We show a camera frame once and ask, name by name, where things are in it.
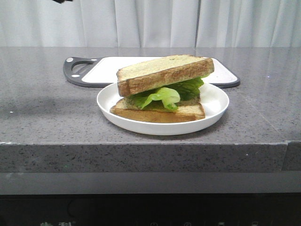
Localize white round plate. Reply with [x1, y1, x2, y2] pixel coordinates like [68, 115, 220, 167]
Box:
[96, 83, 230, 136]

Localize white curtain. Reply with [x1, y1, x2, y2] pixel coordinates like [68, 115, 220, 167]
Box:
[0, 0, 301, 48]

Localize black appliance front panel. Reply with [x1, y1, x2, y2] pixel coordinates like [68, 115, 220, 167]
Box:
[0, 193, 301, 226]

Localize bread slice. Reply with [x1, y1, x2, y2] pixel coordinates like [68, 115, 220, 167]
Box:
[110, 97, 206, 123]
[117, 55, 214, 97]

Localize white grey-rimmed cutting board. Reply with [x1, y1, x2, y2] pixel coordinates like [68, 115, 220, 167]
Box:
[63, 56, 240, 88]

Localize green lettuce leaf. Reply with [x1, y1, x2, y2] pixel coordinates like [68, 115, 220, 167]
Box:
[127, 76, 204, 111]

